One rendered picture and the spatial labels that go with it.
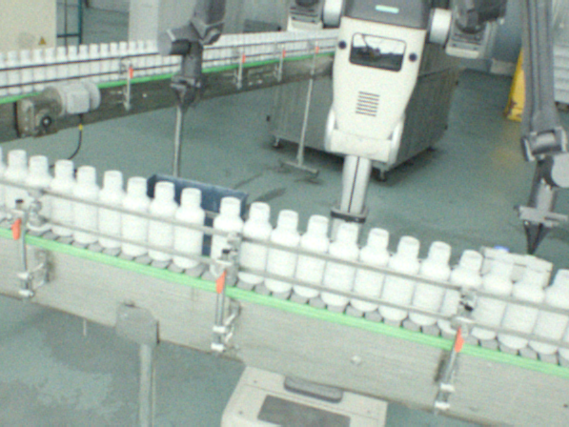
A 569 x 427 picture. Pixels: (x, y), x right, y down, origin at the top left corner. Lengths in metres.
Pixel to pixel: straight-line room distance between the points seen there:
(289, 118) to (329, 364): 4.11
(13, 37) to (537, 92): 4.52
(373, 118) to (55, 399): 1.58
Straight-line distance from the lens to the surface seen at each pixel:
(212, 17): 1.47
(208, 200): 1.83
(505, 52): 13.15
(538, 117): 1.28
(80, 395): 2.44
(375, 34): 1.60
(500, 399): 1.25
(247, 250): 1.17
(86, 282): 1.34
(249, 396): 2.05
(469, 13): 1.51
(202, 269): 1.24
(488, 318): 1.18
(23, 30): 5.30
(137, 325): 1.32
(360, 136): 1.66
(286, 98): 5.19
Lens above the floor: 1.62
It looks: 24 degrees down
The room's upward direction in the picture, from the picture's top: 8 degrees clockwise
